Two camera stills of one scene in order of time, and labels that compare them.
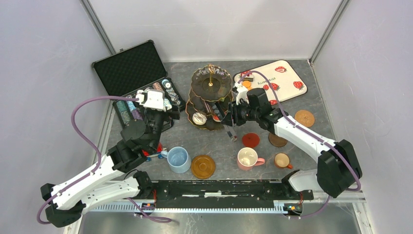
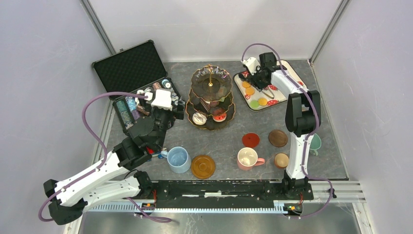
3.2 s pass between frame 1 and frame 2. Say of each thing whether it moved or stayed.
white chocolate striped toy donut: stayed
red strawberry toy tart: stayed
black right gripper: moved
